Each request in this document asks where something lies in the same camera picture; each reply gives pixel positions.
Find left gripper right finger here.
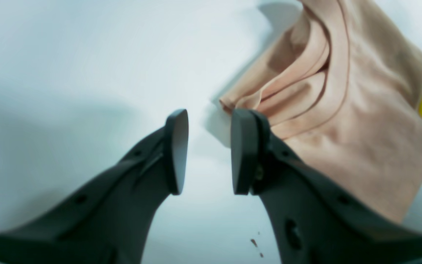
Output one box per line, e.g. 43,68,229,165
231,109,422,264

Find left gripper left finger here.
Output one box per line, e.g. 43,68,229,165
0,109,189,264

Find peach t-shirt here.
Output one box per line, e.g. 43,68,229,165
220,0,422,223

